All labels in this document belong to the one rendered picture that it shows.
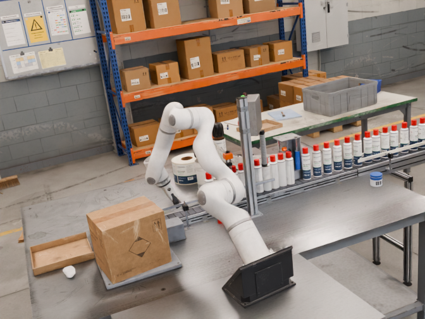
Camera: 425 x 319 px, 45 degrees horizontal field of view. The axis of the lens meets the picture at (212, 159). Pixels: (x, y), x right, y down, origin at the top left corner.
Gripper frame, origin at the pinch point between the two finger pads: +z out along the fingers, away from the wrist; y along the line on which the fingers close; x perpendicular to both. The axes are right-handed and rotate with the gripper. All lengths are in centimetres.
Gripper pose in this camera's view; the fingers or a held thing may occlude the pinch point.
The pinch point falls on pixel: (176, 204)
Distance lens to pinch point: 286.1
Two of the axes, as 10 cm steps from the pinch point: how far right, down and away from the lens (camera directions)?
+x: -8.3, 5.3, -1.9
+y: -3.7, -2.7, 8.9
